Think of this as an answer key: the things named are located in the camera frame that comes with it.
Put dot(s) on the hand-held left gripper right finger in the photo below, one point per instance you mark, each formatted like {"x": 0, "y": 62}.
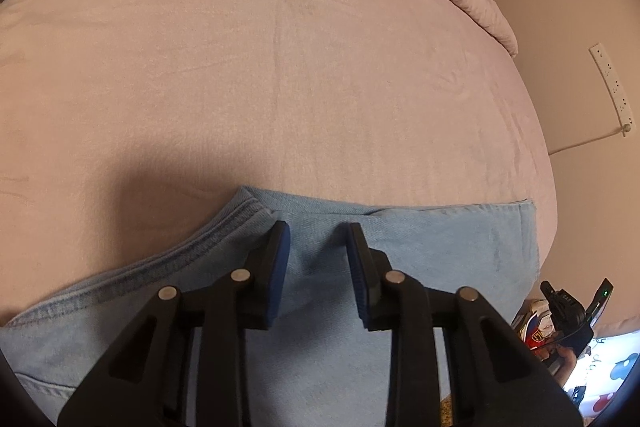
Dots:
{"x": 357, "y": 277}

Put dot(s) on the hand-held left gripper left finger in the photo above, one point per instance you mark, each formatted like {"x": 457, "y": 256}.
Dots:
{"x": 280, "y": 277}

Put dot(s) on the light blue denim pants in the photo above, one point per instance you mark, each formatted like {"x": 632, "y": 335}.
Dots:
{"x": 450, "y": 247}

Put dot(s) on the person's right hand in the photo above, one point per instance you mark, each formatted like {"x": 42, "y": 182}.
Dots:
{"x": 565, "y": 359}

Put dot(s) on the person's printed white clothing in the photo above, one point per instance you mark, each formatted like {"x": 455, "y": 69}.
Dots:
{"x": 610, "y": 372}

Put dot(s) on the pink bed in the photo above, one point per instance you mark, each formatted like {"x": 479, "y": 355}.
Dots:
{"x": 250, "y": 57}

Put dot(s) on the white power strip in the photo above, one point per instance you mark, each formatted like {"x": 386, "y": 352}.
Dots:
{"x": 612, "y": 82}

